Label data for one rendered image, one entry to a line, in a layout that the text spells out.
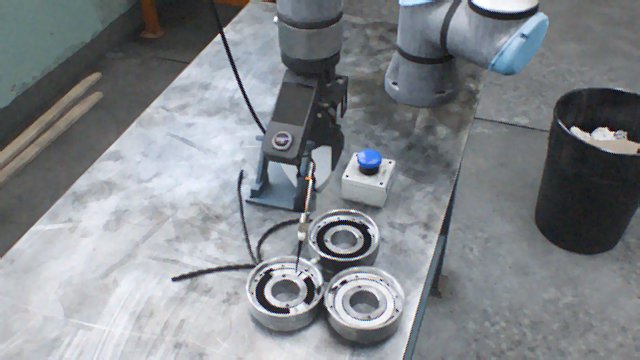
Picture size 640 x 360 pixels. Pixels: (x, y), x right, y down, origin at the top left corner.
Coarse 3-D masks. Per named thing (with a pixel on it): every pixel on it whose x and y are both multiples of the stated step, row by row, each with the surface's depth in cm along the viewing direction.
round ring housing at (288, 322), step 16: (288, 256) 91; (256, 272) 90; (320, 272) 89; (272, 288) 89; (288, 288) 91; (304, 288) 88; (256, 304) 86; (272, 304) 86; (288, 304) 86; (320, 304) 86; (272, 320) 84; (288, 320) 84; (304, 320) 85
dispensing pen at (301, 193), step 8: (312, 160) 87; (312, 168) 88; (304, 176) 89; (312, 176) 88; (304, 184) 87; (296, 192) 87; (304, 192) 87; (296, 200) 87; (304, 200) 87; (296, 208) 87; (304, 208) 87; (304, 216) 89; (304, 224) 89; (304, 232) 89; (296, 264) 90
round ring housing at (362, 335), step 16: (352, 272) 90; (368, 272) 90; (384, 272) 89; (336, 288) 88; (352, 288) 88; (368, 288) 88; (400, 288) 87; (352, 304) 89; (368, 304) 90; (384, 304) 86; (400, 304) 86; (336, 320) 83; (368, 320) 85; (400, 320) 85; (352, 336) 83; (368, 336) 83; (384, 336) 84
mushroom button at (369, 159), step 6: (366, 150) 104; (372, 150) 104; (360, 156) 103; (366, 156) 103; (372, 156) 103; (378, 156) 103; (360, 162) 102; (366, 162) 102; (372, 162) 102; (378, 162) 102; (366, 168) 104; (372, 168) 102
